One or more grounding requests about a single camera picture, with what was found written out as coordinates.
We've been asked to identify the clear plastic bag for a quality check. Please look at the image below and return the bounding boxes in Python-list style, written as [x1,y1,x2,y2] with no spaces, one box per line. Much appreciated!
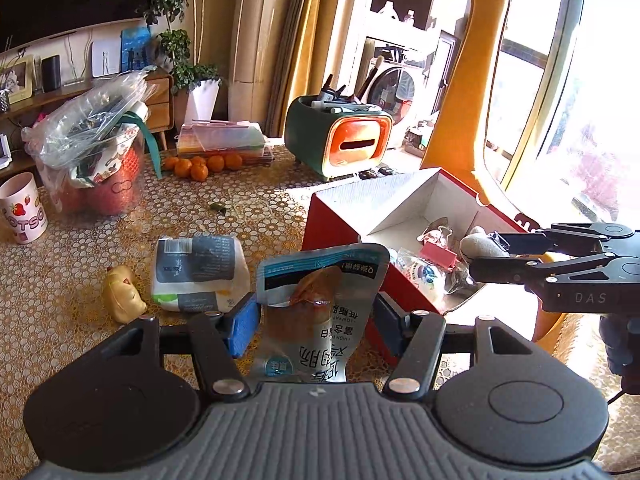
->
[22,67,167,222]

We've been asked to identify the black speaker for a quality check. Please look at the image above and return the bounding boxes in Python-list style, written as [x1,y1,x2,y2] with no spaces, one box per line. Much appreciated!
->
[41,55,62,94]

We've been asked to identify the black cable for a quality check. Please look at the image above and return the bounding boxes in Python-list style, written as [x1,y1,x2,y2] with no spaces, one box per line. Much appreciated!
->
[602,387,640,477]

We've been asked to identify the green and orange tissue box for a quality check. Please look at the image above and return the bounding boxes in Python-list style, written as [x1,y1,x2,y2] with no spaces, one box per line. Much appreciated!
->
[284,95,394,184]

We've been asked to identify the yellow plush toy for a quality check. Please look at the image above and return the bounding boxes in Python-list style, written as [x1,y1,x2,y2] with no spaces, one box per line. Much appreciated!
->
[102,265,149,324]

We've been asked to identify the chicken leg snack pouch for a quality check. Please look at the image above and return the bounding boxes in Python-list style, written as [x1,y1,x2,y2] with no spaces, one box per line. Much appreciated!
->
[250,242,391,384]

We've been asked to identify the yellow chair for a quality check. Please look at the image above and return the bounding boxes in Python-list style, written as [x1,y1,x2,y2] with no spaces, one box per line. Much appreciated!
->
[419,0,603,361]

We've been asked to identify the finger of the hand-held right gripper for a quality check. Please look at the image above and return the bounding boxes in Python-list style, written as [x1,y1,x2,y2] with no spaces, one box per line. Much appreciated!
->
[469,252,640,288]
[487,222,638,257]

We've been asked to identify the wooden cabinet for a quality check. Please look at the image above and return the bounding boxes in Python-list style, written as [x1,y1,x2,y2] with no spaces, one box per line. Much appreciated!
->
[0,70,174,182]

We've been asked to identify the red cardboard box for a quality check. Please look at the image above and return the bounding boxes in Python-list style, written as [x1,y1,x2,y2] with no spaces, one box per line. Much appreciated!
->
[301,167,547,368]

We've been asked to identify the clear packet of dark tea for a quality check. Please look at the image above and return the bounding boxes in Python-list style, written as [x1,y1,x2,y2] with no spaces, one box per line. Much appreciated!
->
[441,260,478,298]

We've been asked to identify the small items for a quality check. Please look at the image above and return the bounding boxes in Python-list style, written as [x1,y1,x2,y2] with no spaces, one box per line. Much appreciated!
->
[397,254,446,302]

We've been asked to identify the tall potted plant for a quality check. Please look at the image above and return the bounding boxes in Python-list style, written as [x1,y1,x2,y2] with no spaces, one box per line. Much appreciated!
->
[137,0,227,127]

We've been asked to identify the photo frame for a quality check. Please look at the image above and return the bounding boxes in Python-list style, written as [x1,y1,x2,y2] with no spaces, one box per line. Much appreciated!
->
[0,55,35,104]

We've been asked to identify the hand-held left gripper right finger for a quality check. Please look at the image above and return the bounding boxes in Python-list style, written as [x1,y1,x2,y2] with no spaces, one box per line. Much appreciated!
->
[372,294,533,403]

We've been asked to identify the washing machine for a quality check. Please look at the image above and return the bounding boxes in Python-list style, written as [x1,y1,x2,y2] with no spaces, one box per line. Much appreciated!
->
[369,64,417,127]

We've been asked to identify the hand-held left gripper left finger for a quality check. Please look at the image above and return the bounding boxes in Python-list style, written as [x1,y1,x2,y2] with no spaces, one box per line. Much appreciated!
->
[102,292,261,403]

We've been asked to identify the pink strawberry print mug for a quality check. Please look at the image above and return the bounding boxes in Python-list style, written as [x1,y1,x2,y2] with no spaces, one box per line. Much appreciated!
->
[0,172,49,246]

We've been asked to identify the lace covered desktop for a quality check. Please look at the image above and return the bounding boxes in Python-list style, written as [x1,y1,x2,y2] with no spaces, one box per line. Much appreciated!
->
[0,146,608,461]

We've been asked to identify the white food bag dark label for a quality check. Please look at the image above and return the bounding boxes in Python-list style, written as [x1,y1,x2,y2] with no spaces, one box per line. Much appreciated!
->
[151,234,251,314]

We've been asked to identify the clear plastic storage box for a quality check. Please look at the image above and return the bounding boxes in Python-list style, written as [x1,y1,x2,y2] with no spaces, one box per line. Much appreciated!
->
[176,120,275,166]

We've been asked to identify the clear wrapper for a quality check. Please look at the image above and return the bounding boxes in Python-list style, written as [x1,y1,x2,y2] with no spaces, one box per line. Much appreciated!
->
[419,216,454,244]

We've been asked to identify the blue picture card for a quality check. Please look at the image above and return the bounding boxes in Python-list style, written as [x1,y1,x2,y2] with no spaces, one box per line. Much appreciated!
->
[121,27,153,74]

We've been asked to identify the white plush toy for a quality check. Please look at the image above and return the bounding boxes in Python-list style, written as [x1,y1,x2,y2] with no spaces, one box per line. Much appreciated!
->
[460,226,509,264]

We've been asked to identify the pile of tangerines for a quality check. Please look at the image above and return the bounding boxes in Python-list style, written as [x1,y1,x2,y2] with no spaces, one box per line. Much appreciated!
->
[162,154,245,183]

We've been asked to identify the yellow curtain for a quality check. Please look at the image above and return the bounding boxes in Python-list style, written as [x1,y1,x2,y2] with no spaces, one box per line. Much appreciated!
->
[265,0,332,137]

